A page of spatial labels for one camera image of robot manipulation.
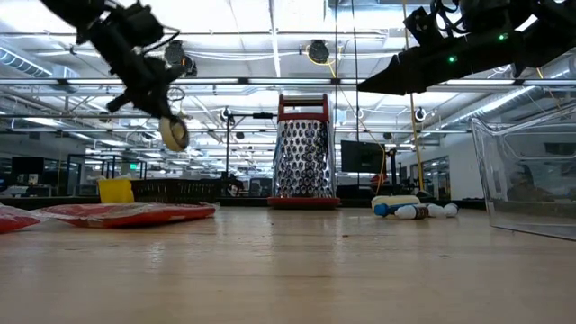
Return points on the yellow plastic bin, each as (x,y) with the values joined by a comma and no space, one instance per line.
(116,191)

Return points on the red snack packet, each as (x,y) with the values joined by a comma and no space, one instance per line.
(15,220)
(130,215)

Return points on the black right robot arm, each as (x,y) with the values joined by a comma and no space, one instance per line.
(540,31)

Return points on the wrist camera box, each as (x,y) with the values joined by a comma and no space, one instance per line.
(420,24)
(139,27)

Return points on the black monitor on stand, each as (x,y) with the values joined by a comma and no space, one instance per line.
(360,157)

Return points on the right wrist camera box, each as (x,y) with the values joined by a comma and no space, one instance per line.
(420,24)

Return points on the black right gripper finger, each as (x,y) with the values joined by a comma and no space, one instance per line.
(387,74)
(398,88)

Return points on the red metal box grater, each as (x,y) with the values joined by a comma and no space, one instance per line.
(303,157)

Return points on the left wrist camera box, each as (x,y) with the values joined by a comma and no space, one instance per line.
(139,27)

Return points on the person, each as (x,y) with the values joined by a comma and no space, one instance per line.
(526,189)

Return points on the cream sponge rolls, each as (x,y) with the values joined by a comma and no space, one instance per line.
(163,135)

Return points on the clear plastic container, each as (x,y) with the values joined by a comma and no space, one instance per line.
(517,148)

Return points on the black mesh basket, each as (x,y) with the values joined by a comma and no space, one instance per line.
(175,191)

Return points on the cream tape roll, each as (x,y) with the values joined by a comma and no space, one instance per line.
(396,200)

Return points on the small black monitor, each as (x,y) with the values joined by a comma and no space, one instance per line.
(27,165)

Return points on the white dropper bottle dark label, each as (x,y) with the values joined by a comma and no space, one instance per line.
(407,213)

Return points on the black boom stand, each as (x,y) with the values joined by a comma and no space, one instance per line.
(227,148)

